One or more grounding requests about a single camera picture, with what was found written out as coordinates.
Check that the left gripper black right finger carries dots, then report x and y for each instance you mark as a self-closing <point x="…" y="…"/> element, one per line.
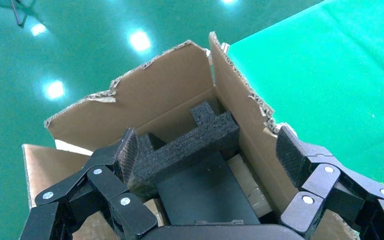
<point x="324" y="185"/>

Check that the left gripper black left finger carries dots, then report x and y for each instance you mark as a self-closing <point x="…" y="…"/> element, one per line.
<point x="106" y="185"/>

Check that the small taped cardboard box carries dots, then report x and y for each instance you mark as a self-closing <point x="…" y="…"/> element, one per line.
<point x="250" y="188"/>

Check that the large open cardboard carton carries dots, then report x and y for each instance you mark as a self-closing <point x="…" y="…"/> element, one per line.
<point x="165" y="86"/>

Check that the black foam insert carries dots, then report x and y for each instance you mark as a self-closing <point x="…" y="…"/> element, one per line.
<point x="192" y="142"/>

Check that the green table cloth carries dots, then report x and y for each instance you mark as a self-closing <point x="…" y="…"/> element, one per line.
<point x="328" y="82"/>

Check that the silver metal clamp clip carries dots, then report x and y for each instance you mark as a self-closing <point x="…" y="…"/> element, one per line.
<point x="224" y="48"/>

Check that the black tripod stand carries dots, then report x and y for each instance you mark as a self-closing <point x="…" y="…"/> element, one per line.
<point x="16" y="13"/>

